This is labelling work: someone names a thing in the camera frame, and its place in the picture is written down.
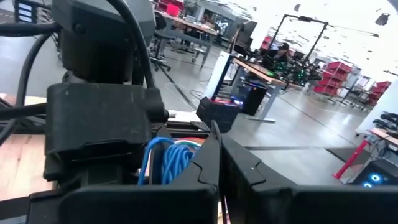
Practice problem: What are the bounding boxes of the black rack white labels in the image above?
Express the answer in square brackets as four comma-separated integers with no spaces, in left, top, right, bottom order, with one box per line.
[14,0,52,24]

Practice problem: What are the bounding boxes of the black metal frame rig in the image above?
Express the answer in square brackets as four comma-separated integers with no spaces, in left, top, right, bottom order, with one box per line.
[271,14,330,74]

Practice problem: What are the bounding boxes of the red storage bin rack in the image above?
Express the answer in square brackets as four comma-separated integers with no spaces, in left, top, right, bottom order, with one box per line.
[313,61,354,96]
[366,80,392,106]

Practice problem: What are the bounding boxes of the black monitor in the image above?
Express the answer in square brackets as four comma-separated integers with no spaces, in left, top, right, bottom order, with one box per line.
[213,12,259,49]

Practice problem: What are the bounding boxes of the black crate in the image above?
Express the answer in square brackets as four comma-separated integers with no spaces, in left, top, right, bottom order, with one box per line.
[195,96,242,133]

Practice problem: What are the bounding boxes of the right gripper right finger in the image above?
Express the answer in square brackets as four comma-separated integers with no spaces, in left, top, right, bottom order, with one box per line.
[221,134,398,224]

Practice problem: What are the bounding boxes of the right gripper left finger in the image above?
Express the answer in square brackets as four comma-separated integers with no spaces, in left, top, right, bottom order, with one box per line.
[58,134,220,224]

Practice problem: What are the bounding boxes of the wooden table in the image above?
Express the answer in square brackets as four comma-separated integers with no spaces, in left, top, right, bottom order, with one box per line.
[369,127,398,147]

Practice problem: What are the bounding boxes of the long blue cable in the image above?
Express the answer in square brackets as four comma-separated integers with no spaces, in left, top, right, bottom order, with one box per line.
[137,136,195,186]

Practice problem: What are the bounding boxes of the person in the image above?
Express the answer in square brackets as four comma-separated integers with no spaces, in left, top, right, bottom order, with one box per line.
[262,42,292,71]

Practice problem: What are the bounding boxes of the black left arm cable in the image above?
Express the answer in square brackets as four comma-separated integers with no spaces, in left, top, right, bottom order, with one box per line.
[0,0,156,147]

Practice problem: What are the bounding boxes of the black plastic cable spool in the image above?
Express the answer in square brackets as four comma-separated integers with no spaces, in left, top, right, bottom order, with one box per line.
[150,119,223,186]

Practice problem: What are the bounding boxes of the black computer blue fans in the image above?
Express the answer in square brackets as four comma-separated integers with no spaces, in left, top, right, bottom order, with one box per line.
[351,158,398,189]

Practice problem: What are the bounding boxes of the red table leg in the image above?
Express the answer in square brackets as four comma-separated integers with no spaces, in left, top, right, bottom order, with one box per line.
[332,139,371,180]

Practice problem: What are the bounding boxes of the white wire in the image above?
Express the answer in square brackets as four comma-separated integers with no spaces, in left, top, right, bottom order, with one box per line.
[174,139,203,147]

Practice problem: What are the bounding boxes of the wooden desk grey legs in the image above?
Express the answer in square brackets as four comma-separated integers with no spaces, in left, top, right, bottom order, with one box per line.
[233,57,304,124]

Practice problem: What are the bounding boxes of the black office chair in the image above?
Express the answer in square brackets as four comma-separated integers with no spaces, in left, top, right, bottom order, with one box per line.
[150,11,175,72]

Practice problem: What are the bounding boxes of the black computer tower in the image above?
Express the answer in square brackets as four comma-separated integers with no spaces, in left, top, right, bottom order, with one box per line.
[241,79,269,116]

